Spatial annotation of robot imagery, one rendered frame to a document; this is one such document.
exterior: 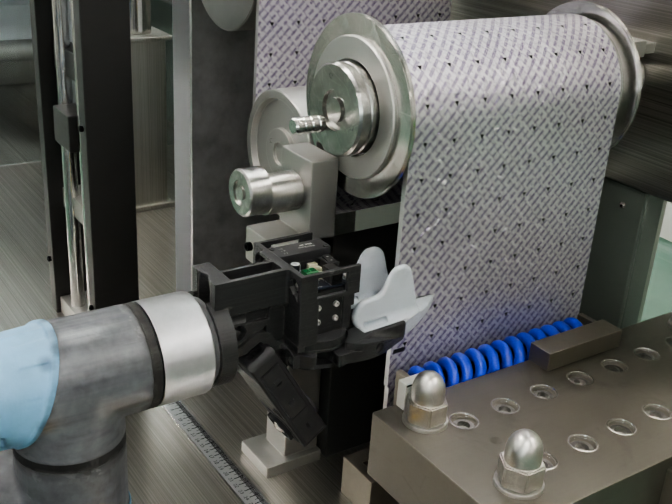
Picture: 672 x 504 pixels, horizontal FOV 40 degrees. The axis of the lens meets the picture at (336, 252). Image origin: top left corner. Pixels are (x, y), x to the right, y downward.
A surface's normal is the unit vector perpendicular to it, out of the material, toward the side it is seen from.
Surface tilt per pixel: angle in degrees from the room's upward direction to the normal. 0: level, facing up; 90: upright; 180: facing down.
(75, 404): 89
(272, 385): 91
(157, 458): 0
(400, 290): 90
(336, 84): 90
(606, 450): 0
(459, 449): 0
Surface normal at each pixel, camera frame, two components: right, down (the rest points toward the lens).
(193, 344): 0.51, -0.11
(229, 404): 0.06, -0.91
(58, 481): 0.06, 0.40
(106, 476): 0.78, 0.30
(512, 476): -0.44, 0.34
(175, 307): 0.18, -0.81
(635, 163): -0.83, 0.18
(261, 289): 0.55, 0.36
